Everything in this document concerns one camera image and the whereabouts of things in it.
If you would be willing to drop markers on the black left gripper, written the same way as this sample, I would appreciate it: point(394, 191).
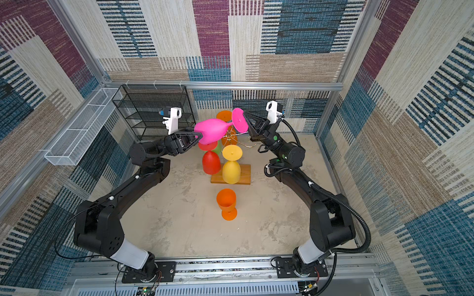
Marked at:
point(174, 146)

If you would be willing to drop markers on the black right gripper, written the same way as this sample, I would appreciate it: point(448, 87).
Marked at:
point(269, 129)

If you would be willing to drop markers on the magenta wine glass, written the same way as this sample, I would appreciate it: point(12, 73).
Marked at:
point(214, 129)

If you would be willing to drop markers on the yellow wine glass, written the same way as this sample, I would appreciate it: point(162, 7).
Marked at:
point(231, 171)

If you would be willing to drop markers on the orange wine glass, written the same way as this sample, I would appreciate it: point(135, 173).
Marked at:
point(227, 200)
point(226, 116)

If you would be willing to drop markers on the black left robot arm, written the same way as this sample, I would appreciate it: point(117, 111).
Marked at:
point(97, 224)

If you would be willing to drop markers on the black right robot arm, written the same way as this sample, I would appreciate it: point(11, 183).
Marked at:
point(334, 226)

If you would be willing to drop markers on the orange wine glass back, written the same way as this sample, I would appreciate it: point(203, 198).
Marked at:
point(226, 116)

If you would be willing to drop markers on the green wine glass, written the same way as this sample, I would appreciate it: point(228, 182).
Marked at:
point(218, 148)

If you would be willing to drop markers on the red wine glass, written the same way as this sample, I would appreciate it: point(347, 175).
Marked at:
point(211, 161)

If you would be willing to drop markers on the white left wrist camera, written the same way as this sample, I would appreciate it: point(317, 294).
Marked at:
point(171, 116)

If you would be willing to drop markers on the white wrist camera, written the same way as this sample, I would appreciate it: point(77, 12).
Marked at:
point(274, 111)
point(171, 116)

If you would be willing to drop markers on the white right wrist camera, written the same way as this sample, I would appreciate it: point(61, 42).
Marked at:
point(274, 111)

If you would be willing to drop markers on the black wire shelf rack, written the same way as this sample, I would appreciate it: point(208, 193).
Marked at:
point(142, 108)

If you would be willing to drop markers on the white wire mesh basket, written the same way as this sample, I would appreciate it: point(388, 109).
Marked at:
point(77, 138)

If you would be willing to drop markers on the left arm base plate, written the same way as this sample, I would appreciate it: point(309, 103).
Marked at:
point(163, 272)

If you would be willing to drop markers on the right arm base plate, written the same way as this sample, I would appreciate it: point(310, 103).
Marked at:
point(291, 267)

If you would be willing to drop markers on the aluminium front rail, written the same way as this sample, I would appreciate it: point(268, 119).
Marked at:
point(349, 275)

